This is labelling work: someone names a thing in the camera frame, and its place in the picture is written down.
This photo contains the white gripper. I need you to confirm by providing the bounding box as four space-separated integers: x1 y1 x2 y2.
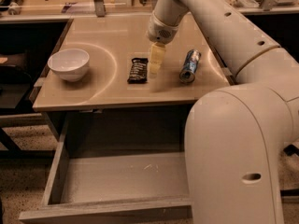
147 13 178 78

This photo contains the black chocolate bar wrapper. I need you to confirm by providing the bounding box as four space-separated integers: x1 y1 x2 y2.
127 58 148 84

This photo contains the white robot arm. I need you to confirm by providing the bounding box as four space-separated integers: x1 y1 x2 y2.
148 0 299 224

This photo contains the grey cabinet with tan top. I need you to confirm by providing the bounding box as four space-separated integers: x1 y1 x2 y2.
33 13 229 135

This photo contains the grey open drawer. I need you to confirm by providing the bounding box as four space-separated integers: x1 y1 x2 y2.
20 112 192 224

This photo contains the blue crushed can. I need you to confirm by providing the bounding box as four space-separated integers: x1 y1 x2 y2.
179 49 201 84

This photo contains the white ceramic bowl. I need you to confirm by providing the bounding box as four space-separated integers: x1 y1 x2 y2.
48 49 90 82

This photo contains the grey metal post left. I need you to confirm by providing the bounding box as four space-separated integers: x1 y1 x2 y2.
93 0 106 17

